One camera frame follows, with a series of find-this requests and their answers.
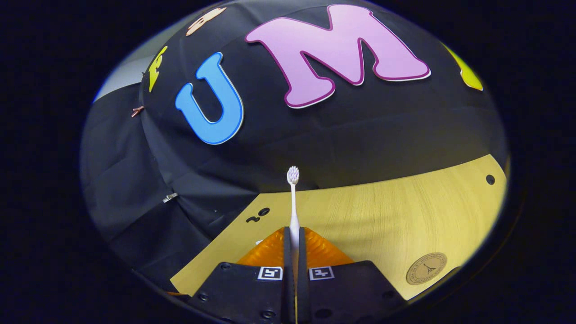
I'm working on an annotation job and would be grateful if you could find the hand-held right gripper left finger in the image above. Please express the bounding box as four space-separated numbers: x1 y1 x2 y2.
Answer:
187 226 296 324

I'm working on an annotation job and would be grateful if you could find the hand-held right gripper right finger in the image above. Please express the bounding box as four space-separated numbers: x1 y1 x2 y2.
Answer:
297 226 406 324

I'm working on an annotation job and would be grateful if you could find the pale pink toothbrush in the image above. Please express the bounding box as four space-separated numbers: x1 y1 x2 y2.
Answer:
287 166 301 266

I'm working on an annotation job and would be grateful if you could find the round cork coaster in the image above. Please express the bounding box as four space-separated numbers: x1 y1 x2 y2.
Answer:
406 252 448 286

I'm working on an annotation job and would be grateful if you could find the wooden desktop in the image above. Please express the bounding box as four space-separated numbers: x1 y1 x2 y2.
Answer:
170 154 509 301

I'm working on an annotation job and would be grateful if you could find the black backdrop cloth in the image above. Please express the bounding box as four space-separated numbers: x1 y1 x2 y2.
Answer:
80 0 509 293

